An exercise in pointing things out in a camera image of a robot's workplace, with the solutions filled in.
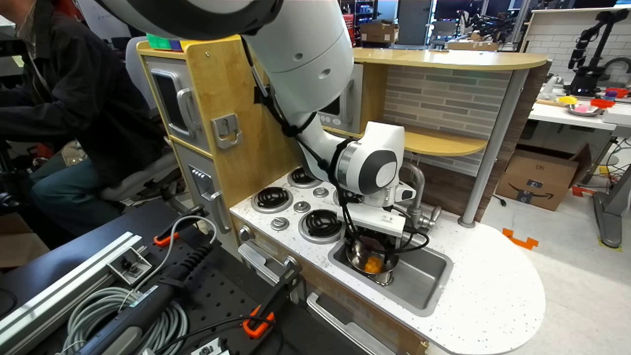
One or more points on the orange clamp with black bar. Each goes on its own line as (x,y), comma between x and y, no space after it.
(256,324)

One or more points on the silver stove knob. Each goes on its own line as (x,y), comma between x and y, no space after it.
(278,223)
(301,206)
(319,192)

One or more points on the white board panel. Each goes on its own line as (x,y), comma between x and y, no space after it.
(544,40)

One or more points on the black robot stand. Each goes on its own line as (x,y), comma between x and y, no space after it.
(583,76)

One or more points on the black desk leg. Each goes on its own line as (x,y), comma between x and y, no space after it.
(609,218)

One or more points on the yellow desk object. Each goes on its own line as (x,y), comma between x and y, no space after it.
(566,101)

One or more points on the small orange clamp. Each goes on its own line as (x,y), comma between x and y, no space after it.
(163,239)

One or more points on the pink bowl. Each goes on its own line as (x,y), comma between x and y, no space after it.
(583,109)

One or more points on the small orange object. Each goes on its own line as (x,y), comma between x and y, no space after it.
(370,265)

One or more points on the grey oven door with window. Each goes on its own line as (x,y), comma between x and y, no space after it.
(163,99)

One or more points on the light grey chair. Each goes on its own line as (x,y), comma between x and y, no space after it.
(134,66)

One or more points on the aluminium profile rail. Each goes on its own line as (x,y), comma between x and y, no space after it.
(65,283)

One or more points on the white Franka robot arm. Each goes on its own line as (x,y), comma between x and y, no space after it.
(307,46)

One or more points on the stainless steel pot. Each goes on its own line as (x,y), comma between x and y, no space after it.
(388,269)

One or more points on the black cylindrical tool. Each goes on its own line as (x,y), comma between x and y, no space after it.
(183,259)

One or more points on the metal corner bracket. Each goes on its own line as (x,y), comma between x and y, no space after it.
(128,267)

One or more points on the white desk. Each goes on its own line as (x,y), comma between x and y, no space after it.
(558,117)

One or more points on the person in dark jacket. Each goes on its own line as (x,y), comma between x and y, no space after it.
(79,85)

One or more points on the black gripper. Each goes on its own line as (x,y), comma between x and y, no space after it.
(372,241)

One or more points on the silver toy faucet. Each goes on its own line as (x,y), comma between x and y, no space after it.
(430,216)

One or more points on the grey toy sink basin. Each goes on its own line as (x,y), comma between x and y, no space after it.
(426,277)

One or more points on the distant cardboard box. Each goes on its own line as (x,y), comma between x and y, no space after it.
(376,32)

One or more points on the black coil stove burner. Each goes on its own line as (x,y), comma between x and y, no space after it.
(319,225)
(272,198)
(301,176)

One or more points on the red desk object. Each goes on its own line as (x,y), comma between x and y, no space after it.
(601,103)

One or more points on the blue toy block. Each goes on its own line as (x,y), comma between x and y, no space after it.
(175,44)

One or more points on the metal latch plate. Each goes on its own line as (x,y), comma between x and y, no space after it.
(225,131)

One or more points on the brown cardboard box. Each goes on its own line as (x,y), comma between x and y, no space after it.
(534,180)

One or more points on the orange plastic floor piece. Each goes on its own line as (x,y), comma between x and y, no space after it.
(518,239)

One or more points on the green toy block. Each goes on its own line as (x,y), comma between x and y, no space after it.
(159,42)

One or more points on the silver support pole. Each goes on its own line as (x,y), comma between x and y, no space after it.
(493,150)

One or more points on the wooden toy kitchen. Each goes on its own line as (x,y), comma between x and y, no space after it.
(223,85)

